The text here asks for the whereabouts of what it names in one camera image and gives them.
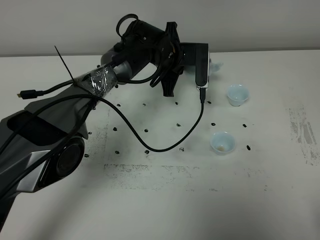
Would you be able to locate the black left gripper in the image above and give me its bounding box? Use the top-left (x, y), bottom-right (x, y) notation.
top-left (154, 21), bottom-right (184, 97)

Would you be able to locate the pale blue porcelain teapot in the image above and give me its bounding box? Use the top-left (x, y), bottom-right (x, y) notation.
top-left (208, 58), bottom-right (224, 77)

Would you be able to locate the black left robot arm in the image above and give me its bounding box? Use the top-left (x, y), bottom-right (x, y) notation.
top-left (0, 14), bottom-right (184, 224)

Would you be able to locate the far pale blue teacup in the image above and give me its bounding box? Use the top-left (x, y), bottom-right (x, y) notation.
top-left (226, 84), bottom-right (250, 107)

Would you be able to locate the pale blue teacup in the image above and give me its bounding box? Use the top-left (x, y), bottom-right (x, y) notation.
top-left (210, 131), bottom-right (236, 156)
top-left (226, 84), bottom-right (250, 107)

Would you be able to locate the near pale blue teacup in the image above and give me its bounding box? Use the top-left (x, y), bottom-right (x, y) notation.
top-left (210, 131), bottom-right (236, 156)

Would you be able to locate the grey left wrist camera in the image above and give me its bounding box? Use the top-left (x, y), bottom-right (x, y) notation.
top-left (180, 42), bottom-right (210, 88)

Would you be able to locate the black camera cable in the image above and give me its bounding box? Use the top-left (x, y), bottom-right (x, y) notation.
top-left (0, 13), bottom-right (207, 201)

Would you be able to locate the black cable tie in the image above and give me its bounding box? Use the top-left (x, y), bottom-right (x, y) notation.
top-left (54, 45), bottom-right (75, 87)

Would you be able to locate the loose black plug cable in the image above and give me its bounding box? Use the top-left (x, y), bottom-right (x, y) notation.
top-left (15, 79), bottom-right (78, 100)

